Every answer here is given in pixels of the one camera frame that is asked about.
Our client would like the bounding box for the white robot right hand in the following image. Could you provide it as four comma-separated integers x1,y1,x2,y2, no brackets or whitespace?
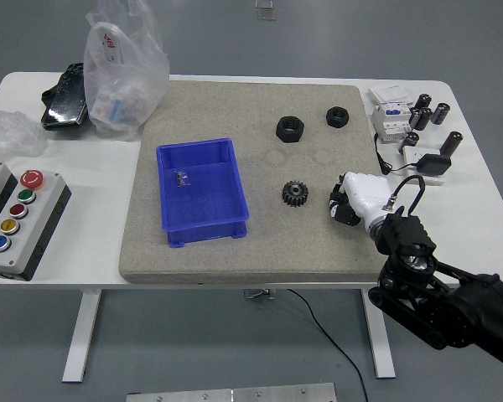
328,170,394,229

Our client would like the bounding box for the black metal gear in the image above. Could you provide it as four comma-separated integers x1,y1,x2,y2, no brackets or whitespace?
281,180,310,208

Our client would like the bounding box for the small black hex nut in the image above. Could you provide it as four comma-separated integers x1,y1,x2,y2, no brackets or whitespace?
325,106,352,127

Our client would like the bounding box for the large black hex nut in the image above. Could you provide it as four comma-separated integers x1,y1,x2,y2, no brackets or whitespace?
275,115,306,144

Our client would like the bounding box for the white flat card box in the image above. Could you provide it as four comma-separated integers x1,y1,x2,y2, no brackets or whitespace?
367,83,415,106

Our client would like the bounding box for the blue plastic box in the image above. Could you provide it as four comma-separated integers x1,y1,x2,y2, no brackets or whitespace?
155,137,251,249

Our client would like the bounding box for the grey five-button control box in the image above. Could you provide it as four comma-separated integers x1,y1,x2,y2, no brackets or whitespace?
0,169,73,281

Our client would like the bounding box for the white power socket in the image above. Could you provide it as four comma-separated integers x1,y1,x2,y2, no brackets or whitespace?
403,145,447,186

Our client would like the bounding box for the white circuit breaker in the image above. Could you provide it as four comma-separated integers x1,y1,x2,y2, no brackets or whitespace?
371,102,414,145

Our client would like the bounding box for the black power adapter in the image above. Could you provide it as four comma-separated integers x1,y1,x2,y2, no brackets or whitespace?
414,153,453,177

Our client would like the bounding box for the white table leg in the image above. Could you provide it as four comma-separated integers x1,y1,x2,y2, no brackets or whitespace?
360,288,397,380
61,288,104,384

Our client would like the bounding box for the grey-brown mat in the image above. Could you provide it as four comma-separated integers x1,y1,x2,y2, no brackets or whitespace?
117,80,390,284

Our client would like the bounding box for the silver metal plate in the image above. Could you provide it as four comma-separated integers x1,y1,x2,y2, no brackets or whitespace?
126,382,337,402

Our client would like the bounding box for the white translucent plastic bag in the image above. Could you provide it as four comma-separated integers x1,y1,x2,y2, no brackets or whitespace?
82,0,171,142

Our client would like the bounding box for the black glossy pouch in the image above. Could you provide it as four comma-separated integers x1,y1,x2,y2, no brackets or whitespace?
40,62,89,131

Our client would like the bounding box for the clear bubble wrap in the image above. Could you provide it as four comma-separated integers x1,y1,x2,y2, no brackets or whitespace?
0,111,49,162

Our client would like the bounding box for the black adapter cord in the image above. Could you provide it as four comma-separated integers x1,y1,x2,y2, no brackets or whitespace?
373,132,418,175

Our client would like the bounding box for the black floor cable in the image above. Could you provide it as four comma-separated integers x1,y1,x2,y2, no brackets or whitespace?
287,288,369,402

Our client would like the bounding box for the metal under-table bracket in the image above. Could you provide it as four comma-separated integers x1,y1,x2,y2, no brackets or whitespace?
242,288,277,301

